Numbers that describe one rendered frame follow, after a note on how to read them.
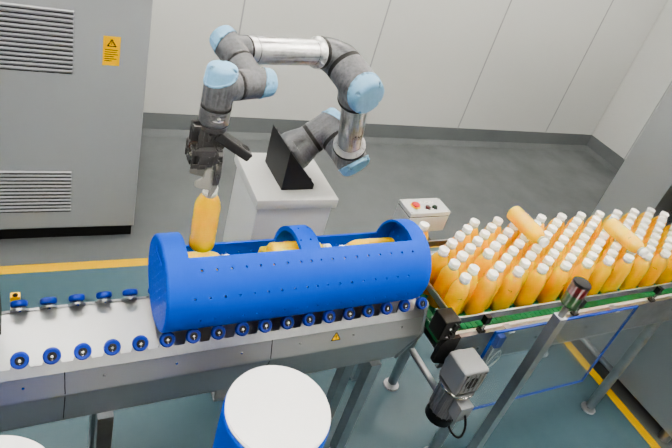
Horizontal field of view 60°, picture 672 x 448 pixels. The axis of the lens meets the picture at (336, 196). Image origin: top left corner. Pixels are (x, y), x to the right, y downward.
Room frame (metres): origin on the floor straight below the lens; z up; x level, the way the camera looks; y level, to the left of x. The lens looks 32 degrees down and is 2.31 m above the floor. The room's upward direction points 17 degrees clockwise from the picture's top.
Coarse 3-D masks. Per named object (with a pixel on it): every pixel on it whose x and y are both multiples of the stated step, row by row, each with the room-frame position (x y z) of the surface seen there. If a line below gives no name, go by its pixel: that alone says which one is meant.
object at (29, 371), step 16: (352, 320) 1.47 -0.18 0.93; (368, 320) 1.50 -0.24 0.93; (384, 320) 1.53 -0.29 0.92; (240, 336) 1.25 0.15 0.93; (256, 336) 1.28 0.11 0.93; (272, 336) 1.30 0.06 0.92; (288, 336) 1.33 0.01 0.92; (128, 352) 1.07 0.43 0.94; (144, 352) 1.09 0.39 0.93; (160, 352) 1.11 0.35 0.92; (176, 352) 1.14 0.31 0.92; (192, 352) 1.16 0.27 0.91; (32, 368) 0.94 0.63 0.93; (48, 368) 0.95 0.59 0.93; (64, 368) 0.97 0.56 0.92; (80, 368) 0.99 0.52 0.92
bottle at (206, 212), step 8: (200, 200) 1.25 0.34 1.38; (208, 200) 1.25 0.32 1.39; (216, 200) 1.27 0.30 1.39; (200, 208) 1.24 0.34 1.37; (208, 208) 1.25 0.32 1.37; (216, 208) 1.26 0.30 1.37; (200, 216) 1.24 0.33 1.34; (208, 216) 1.24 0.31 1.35; (216, 216) 1.26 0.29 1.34; (192, 224) 1.25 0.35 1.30; (200, 224) 1.24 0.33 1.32; (208, 224) 1.25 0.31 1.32; (216, 224) 1.27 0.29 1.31; (192, 232) 1.25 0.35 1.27; (200, 232) 1.24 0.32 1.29; (208, 232) 1.25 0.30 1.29; (216, 232) 1.28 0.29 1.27; (192, 240) 1.25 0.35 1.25; (200, 240) 1.24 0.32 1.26; (208, 240) 1.25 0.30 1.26; (192, 248) 1.25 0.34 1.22; (200, 248) 1.24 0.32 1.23; (208, 248) 1.26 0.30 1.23
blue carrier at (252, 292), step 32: (384, 224) 1.75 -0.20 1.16; (416, 224) 1.70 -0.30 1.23; (160, 256) 1.22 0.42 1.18; (224, 256) 1.25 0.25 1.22; (256, 256) 1.30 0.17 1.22; (288, 256) 1.35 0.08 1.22; (320, 256) 1.40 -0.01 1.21; (352, 256) 1.45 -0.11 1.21; (384, 256) 1.51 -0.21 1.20; (416, 256) 1.57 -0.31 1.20; (160, 288) 1.17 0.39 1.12; (192, 288) 1.15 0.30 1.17; (224, 288) 1.19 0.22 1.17; (256, 288) 1.24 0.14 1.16; (288, 288) 1.29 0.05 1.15; (320, 288) 1.34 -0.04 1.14; (352, 288) 1.40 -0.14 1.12; (384, 288) 1.47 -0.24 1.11; (416, 288) 1.54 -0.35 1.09; (160, 320) 1.13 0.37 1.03; (192, 320) 1.13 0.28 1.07; (224, 320) 1.19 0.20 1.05
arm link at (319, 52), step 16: (224, 32) 1.41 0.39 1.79; (224, 48) 1.38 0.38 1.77; (240, 48) 1.38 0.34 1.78; (256, 48) 1.44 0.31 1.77; (272, 48) 1.49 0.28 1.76; (288, 48) 1.53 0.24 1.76; (304, 48) 1.58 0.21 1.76; (320, 48) 1.63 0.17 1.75; (336, 48) 1.67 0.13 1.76; (352, 48) 1.69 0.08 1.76; (272, 64) 1.51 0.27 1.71; (288, 64) 1.55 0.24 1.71; (304, 64) 1.60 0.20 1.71; (320, 64) 1.63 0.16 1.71
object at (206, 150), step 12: (192, 120) 1.25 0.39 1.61; (192, 132) 1.24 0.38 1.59; (204, 132) 1.24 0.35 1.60; (216, 132) 1.23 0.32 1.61; (192, 144) 1.23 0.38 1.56; (204, 144) 1.24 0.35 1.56; (216, 144) 1.26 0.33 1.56; (192, 156) 1.21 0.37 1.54; (204, 156) 1.22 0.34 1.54; (216, 156) 1.24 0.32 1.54; (192, 168) 1.21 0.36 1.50; (204, 168) 1.23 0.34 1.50
